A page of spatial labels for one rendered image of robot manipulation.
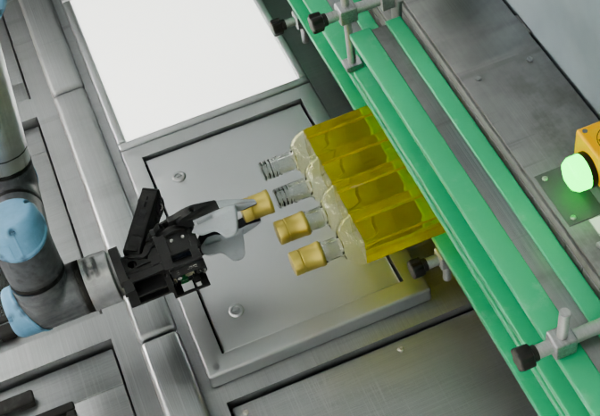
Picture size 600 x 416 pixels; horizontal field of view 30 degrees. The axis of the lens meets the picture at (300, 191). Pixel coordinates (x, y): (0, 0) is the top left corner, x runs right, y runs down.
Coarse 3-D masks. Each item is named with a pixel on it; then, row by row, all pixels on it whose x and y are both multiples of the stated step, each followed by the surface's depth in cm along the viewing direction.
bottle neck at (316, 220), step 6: (312, 210) 154; (318, 210) 154; (306, 216) 154; (312, 216) 154; (318, 216) 154; (312, 222) 154; (318, 222) 154; (324, 222) 154; (312, 228) 154; (318, 228) 154
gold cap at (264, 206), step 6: (264, 192) 157; (246, 198) 157; (252, 198) 156; (258, 198) 156; (264, 198) 156; (270, 198) 156; (258, 204) 156; (264, 204) 156; (270, 204) 156; (246, 210) 156; (252, 210) 156; (258, 210) 156; (264, 210) 156; (270, 210) 157; (246, 216) 156; (252, 216) 156; (258, 216) 157; (246, 222) 157
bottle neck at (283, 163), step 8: (288, 152) 162; (264, 160) 162; (272, 160) 161; (280, 160) 161; (288, 160) 161; (264, 168) 161; (272, 168) 161; (280, 168) 161; (288, 168) 161; (264, 176) 161; (272, 176) 161
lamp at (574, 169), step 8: (584, 152) 130; (568, 160) 130; (576, 160) 129; (584, 160) 129; (592, 160) 129; (568, 168) 129; (576, 168) 128; (584, 168) 128; (592, 168) 128; (568, 176) 130; (576, 176) 128; (584, 176) 128; (592, 176) 129; (568, 184) 130; (576, 184) 129; (584, 184) 129; (592, 184) 129
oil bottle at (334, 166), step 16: (352, 144) 159; (368, 144) 159; (384, 144) 158; (320, 160) 158; (336, 160) 158; (352, 160) 157; (368, 160) 157; (384, 160) 157; (304, 176) 159; (320, 176) 156; (336, 176) 156; (352, 176) 156; (320, 192) 157
